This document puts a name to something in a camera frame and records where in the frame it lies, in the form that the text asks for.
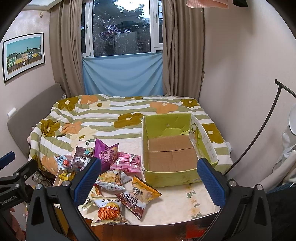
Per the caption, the yellow brown chip bag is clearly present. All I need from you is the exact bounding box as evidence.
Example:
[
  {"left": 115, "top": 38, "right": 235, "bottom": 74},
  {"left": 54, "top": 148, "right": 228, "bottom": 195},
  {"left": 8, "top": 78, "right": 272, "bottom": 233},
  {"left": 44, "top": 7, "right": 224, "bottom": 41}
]
[{"left": 116, "top": 175, "right": 162, "bottom": 220}]

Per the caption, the window with white frame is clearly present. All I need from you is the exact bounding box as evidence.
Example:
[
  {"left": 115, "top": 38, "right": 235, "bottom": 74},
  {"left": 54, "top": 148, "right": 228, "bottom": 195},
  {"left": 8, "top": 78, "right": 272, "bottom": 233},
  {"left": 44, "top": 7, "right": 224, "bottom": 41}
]
[{"left": 81, "top": 0, "right": 163, "bottom": 57}]

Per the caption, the green striped floral blanket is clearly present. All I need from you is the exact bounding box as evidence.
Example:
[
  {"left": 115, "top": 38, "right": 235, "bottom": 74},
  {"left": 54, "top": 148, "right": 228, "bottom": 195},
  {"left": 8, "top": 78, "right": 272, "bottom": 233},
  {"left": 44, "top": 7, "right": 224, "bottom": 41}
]
[{"left": 29, "top": 94, "right": 232, "bottom": 175}]

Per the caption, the blue cloth under window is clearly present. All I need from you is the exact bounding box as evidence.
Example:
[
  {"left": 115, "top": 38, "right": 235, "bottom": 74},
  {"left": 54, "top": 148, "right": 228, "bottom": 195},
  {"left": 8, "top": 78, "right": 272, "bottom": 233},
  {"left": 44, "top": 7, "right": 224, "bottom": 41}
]
[{"left": 82, "top": 52, "right": 164, "bottom": 97}]

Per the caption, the gold yellow snack bag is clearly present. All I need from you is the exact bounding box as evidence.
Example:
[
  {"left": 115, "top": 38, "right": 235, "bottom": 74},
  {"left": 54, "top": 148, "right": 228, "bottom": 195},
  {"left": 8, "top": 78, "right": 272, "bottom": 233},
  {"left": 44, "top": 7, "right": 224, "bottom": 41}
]
[{"left": 59, "top": 172, "right": 76, "bottom": 181}]

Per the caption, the black lamp stand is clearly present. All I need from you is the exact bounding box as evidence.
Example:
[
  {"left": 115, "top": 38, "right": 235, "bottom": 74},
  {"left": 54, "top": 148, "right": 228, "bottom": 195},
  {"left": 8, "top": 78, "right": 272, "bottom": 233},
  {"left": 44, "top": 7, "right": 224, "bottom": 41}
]
[{"left": 224, "top": 79, "right": 295, "bottom": 176}]

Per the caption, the pink striped snack bag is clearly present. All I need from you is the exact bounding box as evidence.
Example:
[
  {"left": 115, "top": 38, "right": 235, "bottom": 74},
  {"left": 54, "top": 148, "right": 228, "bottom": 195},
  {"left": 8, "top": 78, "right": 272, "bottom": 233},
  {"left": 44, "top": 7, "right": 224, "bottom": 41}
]
[{"left": 110, "top": 152, "right": 141, "bottom": 173}]

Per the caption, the purple snack bag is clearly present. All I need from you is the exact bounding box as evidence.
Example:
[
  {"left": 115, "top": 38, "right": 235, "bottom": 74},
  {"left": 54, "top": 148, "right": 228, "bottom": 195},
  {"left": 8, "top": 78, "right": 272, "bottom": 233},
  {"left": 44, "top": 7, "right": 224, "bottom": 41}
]
[{"left": 94, "top": 139, "right": 119, "bottom": 173}]

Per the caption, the blue red snack bag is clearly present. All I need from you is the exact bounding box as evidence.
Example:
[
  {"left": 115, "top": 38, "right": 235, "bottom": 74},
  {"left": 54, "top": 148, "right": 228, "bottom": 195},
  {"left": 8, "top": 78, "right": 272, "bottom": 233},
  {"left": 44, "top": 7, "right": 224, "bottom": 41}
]
[{"left": 54, "top": 155, "right": 74, "bottom": 171}]

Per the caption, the dark brown snack bag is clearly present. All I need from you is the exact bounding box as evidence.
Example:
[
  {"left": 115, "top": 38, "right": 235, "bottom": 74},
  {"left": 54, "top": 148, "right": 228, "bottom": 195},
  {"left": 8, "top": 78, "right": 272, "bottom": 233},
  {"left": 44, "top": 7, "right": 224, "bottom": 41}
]
[{"left": 72, "top": 147, "right": 94, "bottom": 172}]

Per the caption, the left beige curtain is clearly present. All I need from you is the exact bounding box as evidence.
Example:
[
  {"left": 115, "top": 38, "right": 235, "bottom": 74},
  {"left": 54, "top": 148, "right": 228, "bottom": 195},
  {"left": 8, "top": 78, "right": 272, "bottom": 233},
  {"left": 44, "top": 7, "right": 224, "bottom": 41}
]
[{"left": 49, "top": 1, "right": 84, "bottom": 97}]

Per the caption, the grey cartoon girl snack bag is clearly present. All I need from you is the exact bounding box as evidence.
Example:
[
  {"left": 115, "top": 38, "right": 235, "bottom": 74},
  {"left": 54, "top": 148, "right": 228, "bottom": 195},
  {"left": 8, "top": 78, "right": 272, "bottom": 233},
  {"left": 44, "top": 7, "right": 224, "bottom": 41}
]
[{"left": 95, "top": 169, "right": 132, "bottom": 192}]

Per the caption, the framed town picture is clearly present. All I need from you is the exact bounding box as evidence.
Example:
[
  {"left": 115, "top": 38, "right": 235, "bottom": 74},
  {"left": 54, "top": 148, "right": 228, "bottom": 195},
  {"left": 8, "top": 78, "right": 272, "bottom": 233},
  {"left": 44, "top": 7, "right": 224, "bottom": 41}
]
[{"left": 3, "top": 33, "right": 45, "bottom": 83}]

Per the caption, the green cardboard box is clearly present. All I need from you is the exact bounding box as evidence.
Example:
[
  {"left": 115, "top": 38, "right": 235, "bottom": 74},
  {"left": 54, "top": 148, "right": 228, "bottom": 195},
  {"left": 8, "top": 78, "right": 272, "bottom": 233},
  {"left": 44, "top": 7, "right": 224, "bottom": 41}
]
[{"left": 142, "top": 113, "right": 218, "bottom": 187}]

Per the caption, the beige curtain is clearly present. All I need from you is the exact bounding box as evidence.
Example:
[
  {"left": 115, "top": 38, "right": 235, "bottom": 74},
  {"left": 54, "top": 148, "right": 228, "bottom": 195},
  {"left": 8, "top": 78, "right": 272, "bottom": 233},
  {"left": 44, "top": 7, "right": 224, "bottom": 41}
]
[
  {"left": 162, "top": 1, "right": 205, "bottom": 100},
  {"left": 49, "top": 1, "right": 84, "bottom": 97}
]

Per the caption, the grey padded headboard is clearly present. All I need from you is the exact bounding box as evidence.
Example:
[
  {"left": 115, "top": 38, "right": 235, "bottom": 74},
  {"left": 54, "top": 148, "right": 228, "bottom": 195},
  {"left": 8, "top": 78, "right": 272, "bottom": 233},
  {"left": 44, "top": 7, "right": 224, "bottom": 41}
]
[{"left": 7, "top": 83, "right": 64, "bottom": 158}]

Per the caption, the right beige curtain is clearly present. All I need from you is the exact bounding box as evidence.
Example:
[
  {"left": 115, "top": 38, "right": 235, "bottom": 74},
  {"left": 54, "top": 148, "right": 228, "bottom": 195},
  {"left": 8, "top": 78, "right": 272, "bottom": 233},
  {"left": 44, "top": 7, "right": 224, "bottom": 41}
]
[{"left": 162, "top": 1, "right": 205, "bottom": 100}]

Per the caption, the white orange snack bag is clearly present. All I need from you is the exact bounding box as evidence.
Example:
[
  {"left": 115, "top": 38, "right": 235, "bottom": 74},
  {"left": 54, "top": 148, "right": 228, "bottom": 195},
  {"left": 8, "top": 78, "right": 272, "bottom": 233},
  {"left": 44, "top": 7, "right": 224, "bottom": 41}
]
[{"left": 91, "top": 197, "right": 128, "bottom": 226}]

